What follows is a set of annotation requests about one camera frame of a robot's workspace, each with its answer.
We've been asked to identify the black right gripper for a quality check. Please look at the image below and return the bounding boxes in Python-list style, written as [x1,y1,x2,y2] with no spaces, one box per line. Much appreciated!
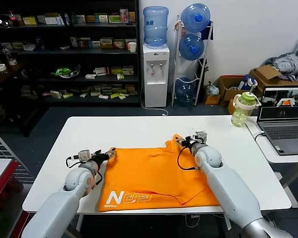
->
[175,136,197,150]

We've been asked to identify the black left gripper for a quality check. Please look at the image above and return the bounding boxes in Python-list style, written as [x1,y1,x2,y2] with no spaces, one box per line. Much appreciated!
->
[91,148,116,164]

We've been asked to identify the orange t-shirt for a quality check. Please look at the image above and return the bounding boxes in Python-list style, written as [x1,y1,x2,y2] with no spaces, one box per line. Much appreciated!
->
[98,133,221,213]

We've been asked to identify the grey clothes pile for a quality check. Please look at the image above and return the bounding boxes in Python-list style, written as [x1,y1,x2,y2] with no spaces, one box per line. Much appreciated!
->
[267,52,298,75]

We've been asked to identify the small yellow cardboard box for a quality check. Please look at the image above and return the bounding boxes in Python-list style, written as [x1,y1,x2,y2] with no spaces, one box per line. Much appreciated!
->
[204,93,221,105]
[227,98,236,115]

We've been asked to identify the grey plastic bag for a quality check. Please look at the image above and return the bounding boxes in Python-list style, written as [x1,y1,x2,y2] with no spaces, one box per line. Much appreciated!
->
[204,81,220,97]

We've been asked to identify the white water dispenser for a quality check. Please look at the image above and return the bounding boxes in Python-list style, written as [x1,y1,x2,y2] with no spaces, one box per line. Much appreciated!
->
[142,44,170,109]

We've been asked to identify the clear green-lidded drinking bottle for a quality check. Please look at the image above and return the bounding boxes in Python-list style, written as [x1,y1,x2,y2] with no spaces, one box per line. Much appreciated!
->
[230,84,261,129]

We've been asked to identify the open brown cardboard box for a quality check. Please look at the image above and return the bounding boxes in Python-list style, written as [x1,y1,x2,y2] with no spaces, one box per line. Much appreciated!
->
[217,75,249,107]

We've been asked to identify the black upright stand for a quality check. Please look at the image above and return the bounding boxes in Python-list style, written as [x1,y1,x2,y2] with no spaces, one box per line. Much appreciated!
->
[197,58,209,83]

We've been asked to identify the white metal jug rack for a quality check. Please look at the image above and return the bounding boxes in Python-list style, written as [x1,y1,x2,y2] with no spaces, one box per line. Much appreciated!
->
[171,14,214,107]

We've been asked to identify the blue white bag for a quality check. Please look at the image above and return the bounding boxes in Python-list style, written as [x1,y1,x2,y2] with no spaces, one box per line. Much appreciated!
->
[237,74,258,91]

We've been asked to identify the glass bowl with green fruit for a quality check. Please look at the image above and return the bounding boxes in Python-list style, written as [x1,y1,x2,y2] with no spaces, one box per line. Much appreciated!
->
[51,63,80,79]

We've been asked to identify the grey laptop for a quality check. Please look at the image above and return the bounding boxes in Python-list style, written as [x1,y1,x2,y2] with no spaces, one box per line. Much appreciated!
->
[255,86,298,156]

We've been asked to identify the large brown cardboard box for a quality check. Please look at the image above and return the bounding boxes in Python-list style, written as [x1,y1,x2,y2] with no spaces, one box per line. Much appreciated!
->
[249,64,298,87]

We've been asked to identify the white tan medicine box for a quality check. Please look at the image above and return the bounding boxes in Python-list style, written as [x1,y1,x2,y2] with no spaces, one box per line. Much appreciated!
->
[100,38,114,49]

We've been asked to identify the black shelving unit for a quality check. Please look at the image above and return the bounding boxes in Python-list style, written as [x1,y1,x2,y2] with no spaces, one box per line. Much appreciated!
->
[0,0,140,107]

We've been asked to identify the white beige medicine box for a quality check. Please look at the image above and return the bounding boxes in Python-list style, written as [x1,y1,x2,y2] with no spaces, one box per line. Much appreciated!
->
[125,38,137,50]

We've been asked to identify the blue labelled water jug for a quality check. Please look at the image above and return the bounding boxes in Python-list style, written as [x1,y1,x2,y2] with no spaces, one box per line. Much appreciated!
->
[143,6,169,48]

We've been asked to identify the white side table leg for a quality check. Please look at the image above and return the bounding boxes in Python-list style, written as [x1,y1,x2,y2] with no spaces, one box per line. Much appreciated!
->
[279,162,298,209]

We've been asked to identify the tall pink printed box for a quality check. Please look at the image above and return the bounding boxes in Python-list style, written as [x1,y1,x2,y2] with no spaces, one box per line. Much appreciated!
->
[119,8,129,24]

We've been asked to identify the white flat carton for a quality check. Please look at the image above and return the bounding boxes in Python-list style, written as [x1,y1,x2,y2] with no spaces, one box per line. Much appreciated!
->
[44,16,60,25]

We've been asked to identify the yellow white medicine box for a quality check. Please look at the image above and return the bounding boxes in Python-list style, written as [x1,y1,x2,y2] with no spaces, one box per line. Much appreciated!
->
[22,16,38,25]

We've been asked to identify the cola bottle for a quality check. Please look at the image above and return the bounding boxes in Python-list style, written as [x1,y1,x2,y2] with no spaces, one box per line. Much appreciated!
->
[9,9,20,27]

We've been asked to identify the clear glass bowl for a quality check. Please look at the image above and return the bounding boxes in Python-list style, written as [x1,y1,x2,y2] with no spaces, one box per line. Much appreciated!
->
[0,14,13,27]

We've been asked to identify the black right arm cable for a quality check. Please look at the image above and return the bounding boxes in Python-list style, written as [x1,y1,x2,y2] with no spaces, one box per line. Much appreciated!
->
[176,146,202,172]

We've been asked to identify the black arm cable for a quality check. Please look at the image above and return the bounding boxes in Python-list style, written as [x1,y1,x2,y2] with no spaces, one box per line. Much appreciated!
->
[66,155,104,186]
[176,146,202,172]

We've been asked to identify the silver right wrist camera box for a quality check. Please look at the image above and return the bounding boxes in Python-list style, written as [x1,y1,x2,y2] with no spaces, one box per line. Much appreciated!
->
[194,131,209,145]

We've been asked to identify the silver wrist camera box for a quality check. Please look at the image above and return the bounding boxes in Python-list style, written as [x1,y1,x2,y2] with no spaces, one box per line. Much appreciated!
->
[76,149,93,163]
[194,131,209,145]

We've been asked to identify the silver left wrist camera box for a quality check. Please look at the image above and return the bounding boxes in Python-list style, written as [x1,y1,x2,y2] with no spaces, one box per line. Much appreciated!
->
[76,149,93,163]

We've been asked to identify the white dispenser power cord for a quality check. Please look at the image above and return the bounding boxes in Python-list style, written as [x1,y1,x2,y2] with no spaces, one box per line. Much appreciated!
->
[141,81,169,116]

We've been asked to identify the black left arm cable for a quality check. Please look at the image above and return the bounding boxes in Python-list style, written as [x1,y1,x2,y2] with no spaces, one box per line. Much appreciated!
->
[66,155,104,186]

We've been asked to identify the white wire mesh panel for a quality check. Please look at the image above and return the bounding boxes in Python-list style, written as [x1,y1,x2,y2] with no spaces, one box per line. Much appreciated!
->
[0,124,30,174]

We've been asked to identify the beige hanging strap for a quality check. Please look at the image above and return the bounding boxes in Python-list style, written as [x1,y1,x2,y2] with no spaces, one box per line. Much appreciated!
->
[173,20,187,32]

